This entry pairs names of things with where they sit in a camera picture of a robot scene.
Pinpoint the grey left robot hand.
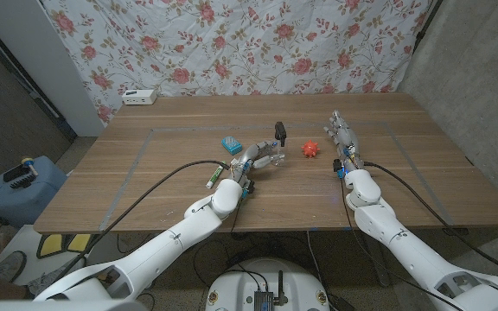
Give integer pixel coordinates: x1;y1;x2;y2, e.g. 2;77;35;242
230;140;285;186

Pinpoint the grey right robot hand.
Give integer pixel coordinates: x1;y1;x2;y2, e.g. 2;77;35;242
323;110;366;173

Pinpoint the red spiky stress ball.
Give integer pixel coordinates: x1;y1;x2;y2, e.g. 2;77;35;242
300;139;321;159

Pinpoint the green white marker pen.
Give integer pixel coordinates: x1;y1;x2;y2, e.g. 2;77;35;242
205;162;227;190

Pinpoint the floral backdrop cloth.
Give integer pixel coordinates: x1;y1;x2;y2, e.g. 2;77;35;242
41;0;434;124

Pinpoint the white robot torso base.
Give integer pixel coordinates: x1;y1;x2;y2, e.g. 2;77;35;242
205;257;331;311

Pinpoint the grey table leg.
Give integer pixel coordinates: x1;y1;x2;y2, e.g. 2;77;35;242
363;231;392;289

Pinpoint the white power strip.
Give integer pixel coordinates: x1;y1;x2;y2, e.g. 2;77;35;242
121;88;158;106

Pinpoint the black backdrop stand pole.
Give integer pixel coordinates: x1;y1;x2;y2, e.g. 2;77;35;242
412;0;444;54

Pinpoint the black antenna module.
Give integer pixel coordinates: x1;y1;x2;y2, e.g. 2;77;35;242
253;270;289;311

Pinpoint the yellow disc with black rim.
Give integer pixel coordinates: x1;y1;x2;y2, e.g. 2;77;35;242
35;232;93;259

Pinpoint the yellow blue small tool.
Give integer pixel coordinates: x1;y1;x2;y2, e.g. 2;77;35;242
20;156;41;177

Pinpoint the blue storage box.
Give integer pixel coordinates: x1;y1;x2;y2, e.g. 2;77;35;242
0;155;68;229

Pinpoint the black brush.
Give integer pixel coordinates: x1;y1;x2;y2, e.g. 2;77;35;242
3;163;34;190

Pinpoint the grey round item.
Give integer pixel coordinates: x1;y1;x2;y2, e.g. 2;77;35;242
0;250;29;282

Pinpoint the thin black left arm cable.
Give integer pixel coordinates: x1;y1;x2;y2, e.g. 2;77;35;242
230;197;245;234

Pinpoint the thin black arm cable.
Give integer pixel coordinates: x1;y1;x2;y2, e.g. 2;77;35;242
339;175;464;311
230;197;245;234

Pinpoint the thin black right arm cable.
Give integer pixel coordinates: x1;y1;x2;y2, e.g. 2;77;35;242
339;175;464;311

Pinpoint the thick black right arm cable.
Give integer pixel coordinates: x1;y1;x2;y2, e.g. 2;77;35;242
363;161;498;285

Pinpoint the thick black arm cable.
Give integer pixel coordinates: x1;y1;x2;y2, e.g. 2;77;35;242
363;161;498;285
52;160;232;282

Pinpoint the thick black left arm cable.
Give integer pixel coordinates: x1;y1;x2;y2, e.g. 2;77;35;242
52;160;232;282

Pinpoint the white floor cable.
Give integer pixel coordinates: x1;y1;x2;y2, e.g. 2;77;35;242
306;230;332;303

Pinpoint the black floor cable loop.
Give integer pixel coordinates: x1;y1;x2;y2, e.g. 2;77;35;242
192;239;276;289

